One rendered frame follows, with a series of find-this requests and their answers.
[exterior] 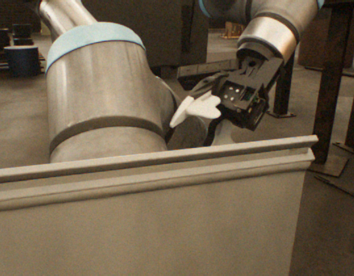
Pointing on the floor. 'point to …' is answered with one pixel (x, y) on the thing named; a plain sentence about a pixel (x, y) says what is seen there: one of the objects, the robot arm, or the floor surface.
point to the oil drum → (313, 43)
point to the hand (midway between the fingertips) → (183, 148)
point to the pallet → (0, 36)
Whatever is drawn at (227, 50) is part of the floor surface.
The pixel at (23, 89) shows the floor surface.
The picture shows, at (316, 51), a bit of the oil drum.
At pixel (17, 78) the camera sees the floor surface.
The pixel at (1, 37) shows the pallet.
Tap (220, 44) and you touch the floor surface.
